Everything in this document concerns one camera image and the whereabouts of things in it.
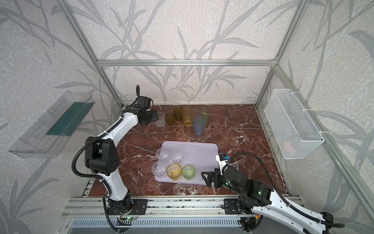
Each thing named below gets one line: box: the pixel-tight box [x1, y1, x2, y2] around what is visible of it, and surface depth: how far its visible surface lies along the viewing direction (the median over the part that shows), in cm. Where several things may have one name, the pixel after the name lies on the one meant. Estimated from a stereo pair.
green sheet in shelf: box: [46, 101, 95, 137], surface depth 69 cm
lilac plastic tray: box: [151, 140, 220, 186], surface depth 88 cm
